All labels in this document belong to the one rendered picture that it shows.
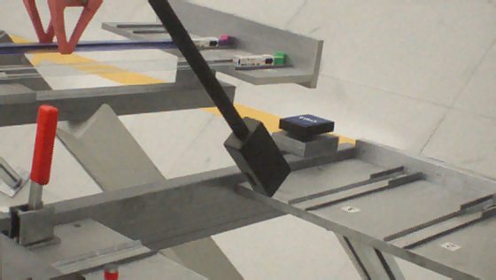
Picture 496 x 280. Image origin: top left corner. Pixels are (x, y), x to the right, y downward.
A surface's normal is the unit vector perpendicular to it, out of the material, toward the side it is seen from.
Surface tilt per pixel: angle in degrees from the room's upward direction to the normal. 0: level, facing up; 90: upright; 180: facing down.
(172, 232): 90
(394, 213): 42
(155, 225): 90
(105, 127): 90
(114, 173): 90
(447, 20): 0
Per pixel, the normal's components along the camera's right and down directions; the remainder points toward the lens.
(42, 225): 0.71, 0.25
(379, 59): -0.40, -0.62
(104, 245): 0.09, -0.96
